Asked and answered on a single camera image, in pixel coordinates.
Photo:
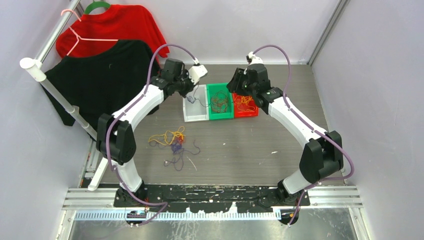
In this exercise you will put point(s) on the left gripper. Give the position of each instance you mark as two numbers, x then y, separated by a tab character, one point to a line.
191	86

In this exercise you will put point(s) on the green hanger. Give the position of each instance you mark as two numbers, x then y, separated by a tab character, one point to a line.
95	5

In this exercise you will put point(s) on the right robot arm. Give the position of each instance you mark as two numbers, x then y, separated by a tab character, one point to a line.
321	155

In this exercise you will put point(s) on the red t-shirt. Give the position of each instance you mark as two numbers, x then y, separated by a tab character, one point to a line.
132	25

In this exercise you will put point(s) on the black t-shirt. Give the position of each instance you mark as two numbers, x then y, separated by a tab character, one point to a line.
104	83

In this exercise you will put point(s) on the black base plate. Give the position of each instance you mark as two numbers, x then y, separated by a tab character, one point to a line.
218	198

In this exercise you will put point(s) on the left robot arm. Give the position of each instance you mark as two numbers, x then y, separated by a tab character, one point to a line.
115	132

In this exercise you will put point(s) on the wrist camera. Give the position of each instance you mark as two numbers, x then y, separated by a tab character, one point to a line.
196	73
253	60

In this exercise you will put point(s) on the white plastic bin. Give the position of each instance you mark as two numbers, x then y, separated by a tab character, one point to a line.
195	105

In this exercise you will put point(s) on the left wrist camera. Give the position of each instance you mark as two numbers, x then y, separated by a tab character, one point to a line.
196	73

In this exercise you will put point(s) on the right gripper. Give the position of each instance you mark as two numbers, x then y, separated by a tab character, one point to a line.
234	86

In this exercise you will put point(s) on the green plastic bin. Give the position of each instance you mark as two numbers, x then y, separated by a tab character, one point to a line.
220	102

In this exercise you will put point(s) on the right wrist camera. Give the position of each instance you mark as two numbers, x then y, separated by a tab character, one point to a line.
253	60

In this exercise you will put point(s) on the pink hanger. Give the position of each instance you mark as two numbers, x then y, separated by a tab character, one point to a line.
78	37

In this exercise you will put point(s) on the red plastic bin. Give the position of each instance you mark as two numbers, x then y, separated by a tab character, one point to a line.
244	106

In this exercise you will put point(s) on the white clothes rack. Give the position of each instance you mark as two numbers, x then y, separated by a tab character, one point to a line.
33	66

